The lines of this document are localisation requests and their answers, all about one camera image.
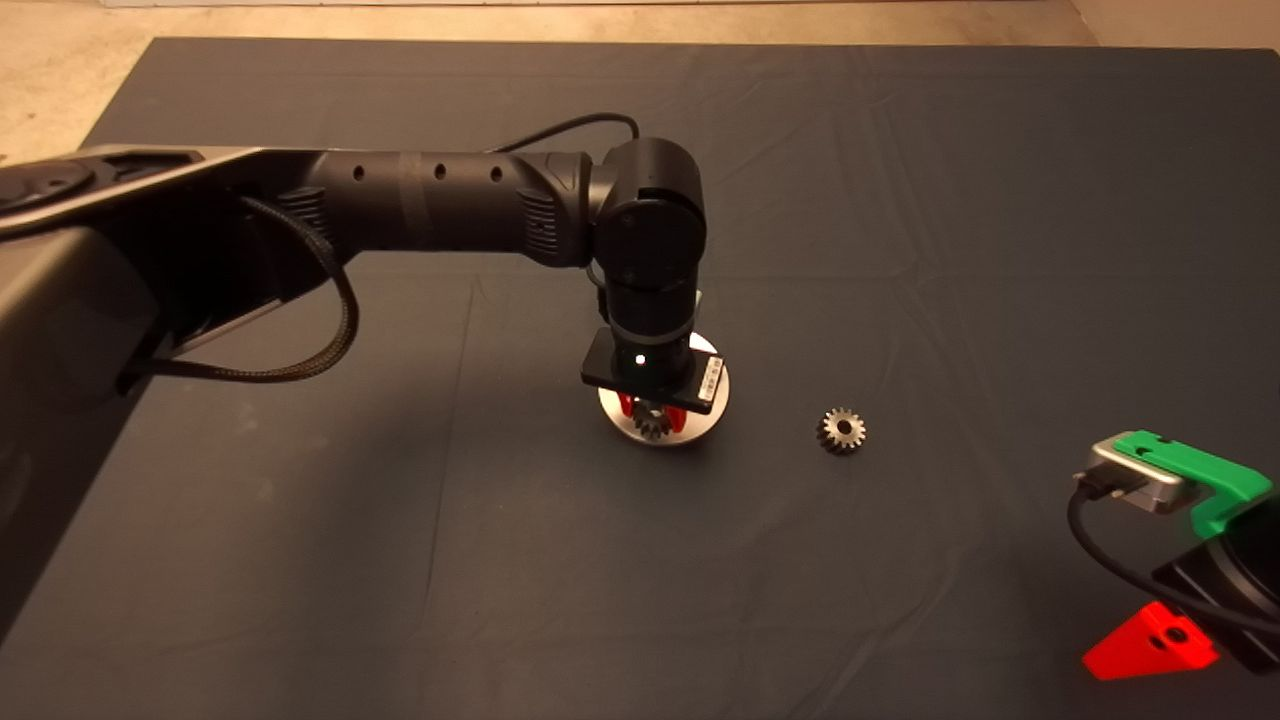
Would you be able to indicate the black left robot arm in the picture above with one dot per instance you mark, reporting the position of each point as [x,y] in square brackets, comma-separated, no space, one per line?
[450,200]

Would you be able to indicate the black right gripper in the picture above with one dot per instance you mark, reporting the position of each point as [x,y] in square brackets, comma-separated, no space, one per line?
[1245,595]

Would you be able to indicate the steel planetary gear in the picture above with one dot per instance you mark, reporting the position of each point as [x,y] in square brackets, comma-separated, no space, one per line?
[832,440]
[652,422]

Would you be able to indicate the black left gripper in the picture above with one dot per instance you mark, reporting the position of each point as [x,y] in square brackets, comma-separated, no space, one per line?
[660,375]

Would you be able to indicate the round metal carrier plate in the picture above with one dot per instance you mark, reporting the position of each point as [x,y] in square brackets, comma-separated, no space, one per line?
[700,425]

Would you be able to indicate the dark grey table cloth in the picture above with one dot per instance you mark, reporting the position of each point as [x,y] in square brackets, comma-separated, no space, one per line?
[900,200]

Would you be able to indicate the green right camera mount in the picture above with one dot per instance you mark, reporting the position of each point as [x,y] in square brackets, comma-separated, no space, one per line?
[1225,492]

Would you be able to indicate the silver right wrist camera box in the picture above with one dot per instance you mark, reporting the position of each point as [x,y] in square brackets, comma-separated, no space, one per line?
[1140,482]

